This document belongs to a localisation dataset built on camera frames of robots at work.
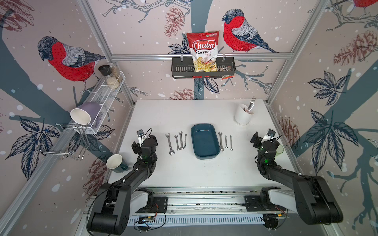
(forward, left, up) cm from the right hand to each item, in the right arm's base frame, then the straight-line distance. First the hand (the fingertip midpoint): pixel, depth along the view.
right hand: (264, 133), depth 88 cm
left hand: (-5, +72, +1) cm, 72 cm away
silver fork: (+25, +2, 0) cm, 25 cm away
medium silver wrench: (+5, +25, -11) cm, 28 cm away
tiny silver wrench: (-5, +18, -12) cm, 23 cm away
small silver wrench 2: (-4, +21, -12) cm, 25 cm away
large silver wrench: (-9, +57, -11) cm, 59 cm away
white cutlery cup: (+13, +11, -1) cm, 17 cm away
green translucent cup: (-7, -10, -6) cm, 14 cm away
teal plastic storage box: (-1, +35, -10) cm, 37 cm away
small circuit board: (-45, +65, -12) cm, 80 cm away
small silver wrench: (-3, +52, -11) cm, 53 cm away
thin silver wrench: (0, +49, -11) cm, 50 cm away
